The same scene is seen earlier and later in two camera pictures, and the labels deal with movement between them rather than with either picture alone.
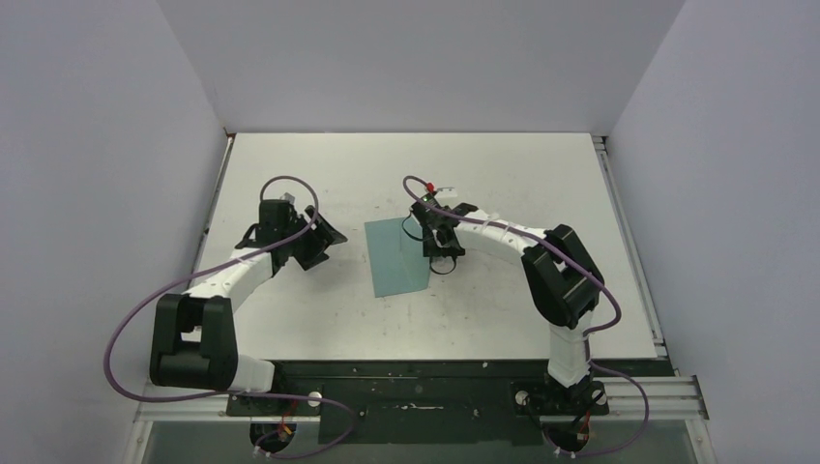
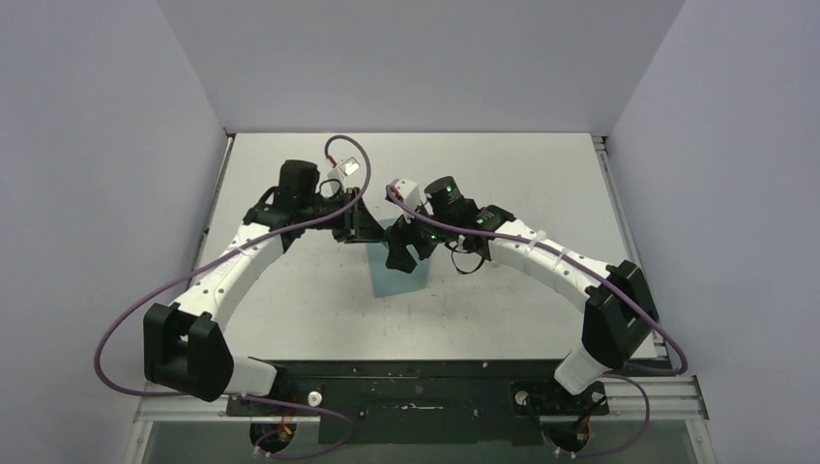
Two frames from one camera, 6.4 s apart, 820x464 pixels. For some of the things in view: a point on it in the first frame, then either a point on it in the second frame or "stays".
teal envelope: [397, 256] stays
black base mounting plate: [434, 401] stays
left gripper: [321, 238] to [357, 225]
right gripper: [433, 250] to [398, 236]
